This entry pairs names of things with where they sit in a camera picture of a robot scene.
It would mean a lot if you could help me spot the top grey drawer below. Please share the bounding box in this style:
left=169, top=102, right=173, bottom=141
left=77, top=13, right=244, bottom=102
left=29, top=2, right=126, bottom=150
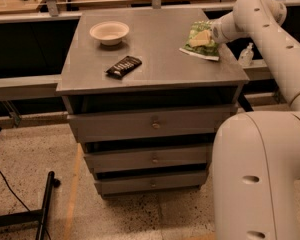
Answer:
left=68, top=105, right=237, bottom=143

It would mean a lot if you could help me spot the grey metal railing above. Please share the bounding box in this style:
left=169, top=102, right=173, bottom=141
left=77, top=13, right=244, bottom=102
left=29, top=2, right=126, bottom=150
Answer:
left=0, top=0, right=300, bottom=104

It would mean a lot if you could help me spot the green jalapeno chip bag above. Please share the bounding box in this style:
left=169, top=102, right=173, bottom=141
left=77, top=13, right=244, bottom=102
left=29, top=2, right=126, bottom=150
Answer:
left=180, top=20, right=219, bottom=61

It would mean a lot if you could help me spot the black floor cable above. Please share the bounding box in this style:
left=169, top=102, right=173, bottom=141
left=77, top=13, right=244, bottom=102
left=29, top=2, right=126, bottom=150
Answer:
left=0, top=160, right=52, bottom=240

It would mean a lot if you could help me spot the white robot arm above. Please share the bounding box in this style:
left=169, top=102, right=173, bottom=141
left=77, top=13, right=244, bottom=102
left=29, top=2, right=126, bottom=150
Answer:
left=211, top=0, right=300, bottom=240

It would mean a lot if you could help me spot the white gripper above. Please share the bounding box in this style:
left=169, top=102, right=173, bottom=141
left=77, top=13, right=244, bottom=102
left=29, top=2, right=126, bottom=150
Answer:
left=189, top=17, right=235, bottom=47

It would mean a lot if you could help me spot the black stand base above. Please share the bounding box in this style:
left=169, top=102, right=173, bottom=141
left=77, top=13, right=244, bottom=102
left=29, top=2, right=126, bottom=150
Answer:
left=0, top=171, right=61, bottom=240

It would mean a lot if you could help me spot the white paper bowl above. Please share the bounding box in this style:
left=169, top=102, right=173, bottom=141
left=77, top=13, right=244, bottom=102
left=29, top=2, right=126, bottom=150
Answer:
left=89, top=21, right=130, bottom=46

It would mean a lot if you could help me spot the grey drawer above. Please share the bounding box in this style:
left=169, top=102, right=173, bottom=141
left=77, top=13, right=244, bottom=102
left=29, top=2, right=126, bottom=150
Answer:
left=68, top=105, right=237, bottom=143
left=84, top=143, right=213, bottom=173
left=95, top=171, right=207, bottom=196

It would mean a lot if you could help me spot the grey drawer cabinet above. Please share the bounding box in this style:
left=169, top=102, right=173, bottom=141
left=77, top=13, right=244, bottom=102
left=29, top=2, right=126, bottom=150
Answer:
left=56, top=8, right=248, bottom=184

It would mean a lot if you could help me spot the bottom grey drawer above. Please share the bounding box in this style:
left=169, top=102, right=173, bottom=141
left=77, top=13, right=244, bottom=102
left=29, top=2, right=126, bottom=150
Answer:
left=95, top=171, right=207, bottom=196

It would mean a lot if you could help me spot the black snack bar wrapper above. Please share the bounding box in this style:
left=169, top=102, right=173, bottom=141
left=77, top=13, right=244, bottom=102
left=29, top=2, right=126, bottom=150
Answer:
left=105, top=56, right=142, bottom=80

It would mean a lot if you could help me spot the clear sanitizer pump bottle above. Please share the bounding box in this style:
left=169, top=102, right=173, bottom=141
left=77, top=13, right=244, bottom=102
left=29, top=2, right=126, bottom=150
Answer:
left=238, top=43, right=254, bottom=67

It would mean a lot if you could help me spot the middle grey drawer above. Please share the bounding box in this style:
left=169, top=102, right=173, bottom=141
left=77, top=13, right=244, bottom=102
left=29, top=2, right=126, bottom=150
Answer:
left=84, top=143, right=213, bottom=173

